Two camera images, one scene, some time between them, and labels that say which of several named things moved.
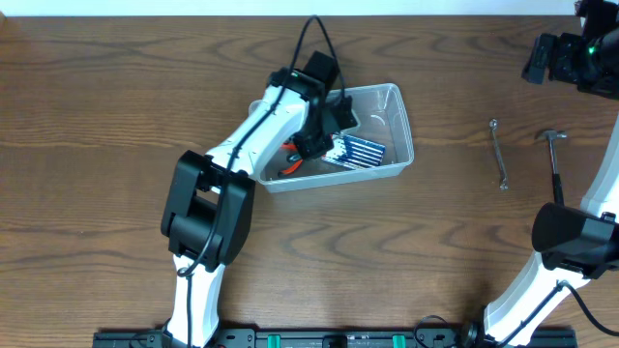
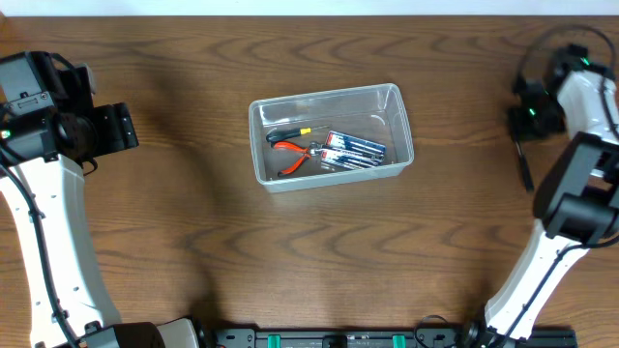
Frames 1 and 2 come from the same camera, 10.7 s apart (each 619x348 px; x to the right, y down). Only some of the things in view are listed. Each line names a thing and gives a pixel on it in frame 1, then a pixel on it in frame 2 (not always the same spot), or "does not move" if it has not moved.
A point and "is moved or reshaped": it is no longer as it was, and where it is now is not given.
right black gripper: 535,59 -> 524,122
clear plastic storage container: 380,142 does not move
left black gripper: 313,146 -> 122,126
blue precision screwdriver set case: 355,153 does not move
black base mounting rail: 371,337 does not move
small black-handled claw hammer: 550,135 is moved or reshaped
